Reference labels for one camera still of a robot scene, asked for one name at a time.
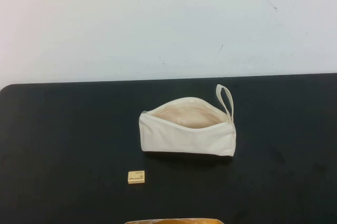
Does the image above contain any small beige eraser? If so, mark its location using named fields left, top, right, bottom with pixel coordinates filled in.
left=127, top=170, right=147, bottom=185

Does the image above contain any white fabric pencil case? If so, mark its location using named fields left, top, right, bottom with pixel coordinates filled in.
left=138, top=84, right=236, bottom=160

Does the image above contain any yellow-orange object at bottom edge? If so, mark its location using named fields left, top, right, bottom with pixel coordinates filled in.
left=124, top=210, right=223, bottom=224

